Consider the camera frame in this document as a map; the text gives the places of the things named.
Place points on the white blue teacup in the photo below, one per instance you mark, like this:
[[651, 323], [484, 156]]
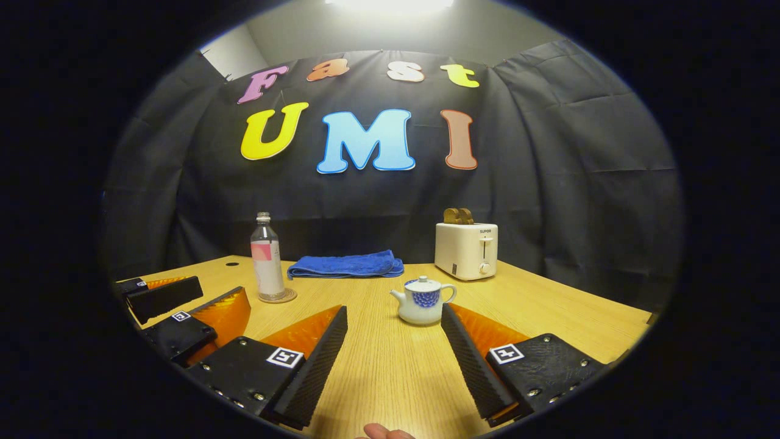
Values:
[[420, 308]]

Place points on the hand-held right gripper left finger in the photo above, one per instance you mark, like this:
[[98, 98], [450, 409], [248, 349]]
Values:
[[317, 372]]

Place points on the brown toast slice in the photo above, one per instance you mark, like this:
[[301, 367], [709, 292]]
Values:
[[451, 216], [467, 216]]

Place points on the white toaster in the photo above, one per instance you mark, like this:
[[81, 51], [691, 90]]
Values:
[[466, 250]]

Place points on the clear plastic water bottle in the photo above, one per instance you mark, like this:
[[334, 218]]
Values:
[[268, 268]]

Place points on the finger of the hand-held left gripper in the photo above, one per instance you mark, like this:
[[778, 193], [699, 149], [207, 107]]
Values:
[[183, 335], [164, 299]]

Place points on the blue folded towel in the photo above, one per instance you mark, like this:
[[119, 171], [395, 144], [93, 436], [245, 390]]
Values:
[[344, 266]]

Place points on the black backdrop cloth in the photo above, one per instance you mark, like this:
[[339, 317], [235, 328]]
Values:
[[548, 183]]

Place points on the ceiling light panel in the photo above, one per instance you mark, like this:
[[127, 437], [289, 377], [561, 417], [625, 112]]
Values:
[[390, 5]]

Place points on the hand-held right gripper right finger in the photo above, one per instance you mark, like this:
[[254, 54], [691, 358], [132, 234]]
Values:
[[472, 372]]

